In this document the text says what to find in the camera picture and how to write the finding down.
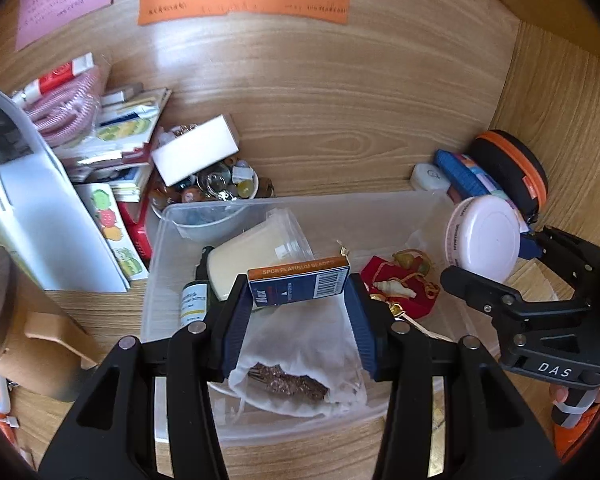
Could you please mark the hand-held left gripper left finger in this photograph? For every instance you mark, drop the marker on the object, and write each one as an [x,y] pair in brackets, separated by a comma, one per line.
[232,320]

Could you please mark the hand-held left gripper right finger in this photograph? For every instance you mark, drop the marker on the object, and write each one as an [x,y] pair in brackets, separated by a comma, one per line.
[362,325]

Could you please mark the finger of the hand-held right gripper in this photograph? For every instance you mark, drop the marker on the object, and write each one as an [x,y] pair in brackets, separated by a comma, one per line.
[560,260]
[480,292]

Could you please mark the white round jar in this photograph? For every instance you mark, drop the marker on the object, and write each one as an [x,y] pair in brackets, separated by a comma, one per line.
[485,237]

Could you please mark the blue and orange blade box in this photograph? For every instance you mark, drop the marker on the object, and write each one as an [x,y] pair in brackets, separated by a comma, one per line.
[300,282]

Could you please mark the clear plastic storage box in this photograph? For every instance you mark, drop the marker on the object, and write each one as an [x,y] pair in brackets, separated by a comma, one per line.
[300,430]

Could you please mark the wooden desktop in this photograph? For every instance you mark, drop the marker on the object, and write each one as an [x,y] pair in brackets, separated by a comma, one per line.
[330,125]

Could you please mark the person's right hand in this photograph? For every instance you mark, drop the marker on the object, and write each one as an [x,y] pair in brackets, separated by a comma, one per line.
[560,394]

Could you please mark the gold ribbon charm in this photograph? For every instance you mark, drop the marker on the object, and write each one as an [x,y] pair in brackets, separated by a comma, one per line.
[395,310]

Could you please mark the dark green spray bottle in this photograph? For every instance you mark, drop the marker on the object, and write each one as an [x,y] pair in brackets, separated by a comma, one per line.
[195,300]

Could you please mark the red velvet pouch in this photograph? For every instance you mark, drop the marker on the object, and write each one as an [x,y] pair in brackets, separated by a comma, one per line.
[420,305]

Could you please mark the small clear bowl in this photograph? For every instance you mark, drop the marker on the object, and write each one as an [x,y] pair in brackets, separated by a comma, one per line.
[205,227]

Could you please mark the black case with orange zip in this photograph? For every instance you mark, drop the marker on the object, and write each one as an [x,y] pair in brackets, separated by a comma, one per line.
[510,165]

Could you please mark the blue pencil case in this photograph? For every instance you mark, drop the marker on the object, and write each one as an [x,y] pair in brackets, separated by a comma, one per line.
[467,175]

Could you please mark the white round tape case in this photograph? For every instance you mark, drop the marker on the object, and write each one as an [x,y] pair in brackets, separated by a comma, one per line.
[430,177]

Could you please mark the red booklet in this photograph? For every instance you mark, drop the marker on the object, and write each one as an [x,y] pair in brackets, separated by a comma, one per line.
[137,235]

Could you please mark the bowl of beads and trinkets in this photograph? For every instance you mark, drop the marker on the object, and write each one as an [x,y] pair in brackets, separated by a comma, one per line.
[215,185]

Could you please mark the fruit sticker strip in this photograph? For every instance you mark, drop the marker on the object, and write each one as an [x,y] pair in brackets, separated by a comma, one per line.
[112,230]

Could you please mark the white rectangular box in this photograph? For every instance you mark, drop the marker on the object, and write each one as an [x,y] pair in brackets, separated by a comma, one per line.
[195,150]

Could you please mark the cork mug with wooden lid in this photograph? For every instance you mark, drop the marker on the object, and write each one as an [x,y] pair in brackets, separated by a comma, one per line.
[35,350]

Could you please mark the white paper folder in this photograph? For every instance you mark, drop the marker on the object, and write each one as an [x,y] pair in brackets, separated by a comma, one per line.
[45,210]

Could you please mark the pile of sticker sheets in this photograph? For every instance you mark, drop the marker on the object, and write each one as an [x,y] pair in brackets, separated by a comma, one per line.
[130,122]

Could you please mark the red and white box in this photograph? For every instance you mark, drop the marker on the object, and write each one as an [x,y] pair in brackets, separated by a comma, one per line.
[50,77]

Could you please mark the pink paper note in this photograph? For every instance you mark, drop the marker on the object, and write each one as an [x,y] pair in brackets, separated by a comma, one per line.
[65,0]

